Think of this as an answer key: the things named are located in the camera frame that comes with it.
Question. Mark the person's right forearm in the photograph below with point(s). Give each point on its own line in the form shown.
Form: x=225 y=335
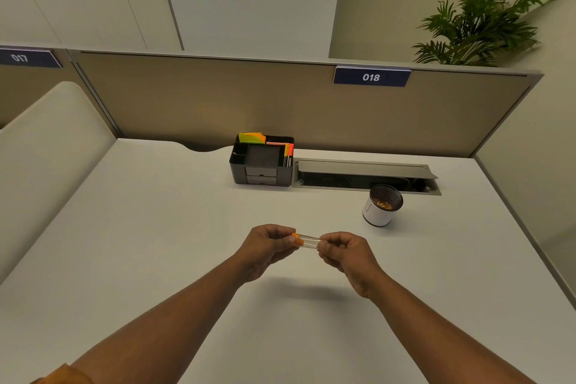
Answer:
x=445 y=338

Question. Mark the person's right thumb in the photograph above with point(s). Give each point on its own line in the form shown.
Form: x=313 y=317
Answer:
x=332 y=239

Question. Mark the clear tube with orange cap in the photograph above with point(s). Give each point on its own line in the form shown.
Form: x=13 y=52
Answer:
x=307 y=240

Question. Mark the person's left forearm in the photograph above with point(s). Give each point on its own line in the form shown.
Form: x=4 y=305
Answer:
x=153 y=325

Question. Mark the yellow green sticky notes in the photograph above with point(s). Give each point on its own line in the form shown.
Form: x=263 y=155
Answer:
x=251 y=137

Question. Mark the orange bits in cup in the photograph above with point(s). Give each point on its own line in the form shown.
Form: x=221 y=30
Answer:
x=385 y=204

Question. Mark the beige side divider panel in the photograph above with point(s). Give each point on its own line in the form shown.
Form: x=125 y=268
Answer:
x=42 y=163

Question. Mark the green potted palm plant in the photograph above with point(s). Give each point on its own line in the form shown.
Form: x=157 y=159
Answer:
x=481 y=23

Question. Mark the blue desk number sign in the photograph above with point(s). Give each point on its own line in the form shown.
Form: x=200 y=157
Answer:
x=371 y=77
x=27 y=57

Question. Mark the person's left thumb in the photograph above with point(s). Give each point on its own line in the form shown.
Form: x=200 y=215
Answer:
x=280 y=230

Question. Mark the beige desk partition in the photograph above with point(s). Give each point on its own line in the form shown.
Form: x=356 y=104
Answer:
x=36 y=95
x=288 y=104

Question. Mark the orange sleeve cuff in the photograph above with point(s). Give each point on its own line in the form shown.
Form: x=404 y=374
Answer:
x=56 y=375

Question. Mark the black desk organizer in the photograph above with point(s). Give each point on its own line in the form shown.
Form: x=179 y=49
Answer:
x=261 y=163

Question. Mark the orange pink sticky notes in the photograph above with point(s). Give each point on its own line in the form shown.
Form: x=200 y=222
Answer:
x=280 y=146

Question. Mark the person's left hand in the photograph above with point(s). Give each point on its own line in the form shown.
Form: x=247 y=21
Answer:
x=261 y=248

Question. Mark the white cup with black rim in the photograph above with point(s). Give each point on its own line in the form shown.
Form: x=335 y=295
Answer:
x=381 y=208

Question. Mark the person's right hand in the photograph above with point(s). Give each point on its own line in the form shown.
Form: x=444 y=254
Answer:
x=351 y=262

